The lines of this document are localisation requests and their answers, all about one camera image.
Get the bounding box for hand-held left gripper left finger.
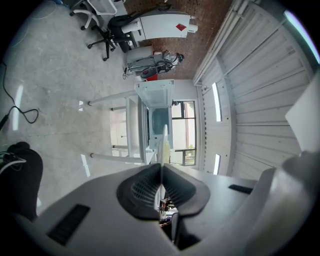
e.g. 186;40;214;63
12;163;181;256

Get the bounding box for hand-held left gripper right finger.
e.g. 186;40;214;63
161;163;261;256

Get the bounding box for white microwave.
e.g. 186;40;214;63
134;78;175;154

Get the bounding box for ceiling light strip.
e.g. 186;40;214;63
211;82;223;123
213;153;222;176

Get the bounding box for person's black trousers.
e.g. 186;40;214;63
0;147;44;222

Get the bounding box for black-framed window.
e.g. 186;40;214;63
171;99;198;167

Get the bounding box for person's left black shoe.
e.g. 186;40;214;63
6;141;31;154

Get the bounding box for red round object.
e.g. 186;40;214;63
139;68;159;82

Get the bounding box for grey cabinet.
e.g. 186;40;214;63
126;46;154;74

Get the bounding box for black office chair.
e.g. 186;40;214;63
87;14;141;62

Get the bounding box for white machine with red diamond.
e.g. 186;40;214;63
138;12;199;41

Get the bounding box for white office chair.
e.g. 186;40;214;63
69;0;118;31

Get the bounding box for left hand-held gripper cable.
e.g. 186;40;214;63
0;150;28;176

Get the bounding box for black floor cable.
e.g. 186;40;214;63
0;61;40;131

